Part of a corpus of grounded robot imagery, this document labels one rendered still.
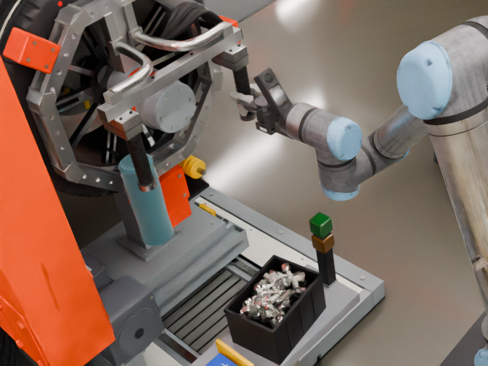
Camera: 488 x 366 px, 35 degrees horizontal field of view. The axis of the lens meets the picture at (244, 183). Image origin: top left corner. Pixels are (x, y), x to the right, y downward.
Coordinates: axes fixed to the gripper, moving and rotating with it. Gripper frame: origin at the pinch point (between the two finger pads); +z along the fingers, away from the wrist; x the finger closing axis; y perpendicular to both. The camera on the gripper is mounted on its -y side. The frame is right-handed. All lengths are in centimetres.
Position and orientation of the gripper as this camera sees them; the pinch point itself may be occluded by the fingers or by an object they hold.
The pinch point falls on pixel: (237, 88)
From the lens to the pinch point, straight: 196.1
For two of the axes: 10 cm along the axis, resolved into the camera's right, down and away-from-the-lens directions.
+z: -6.9, -3.6, 6.3
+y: 1.6, 7.7, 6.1
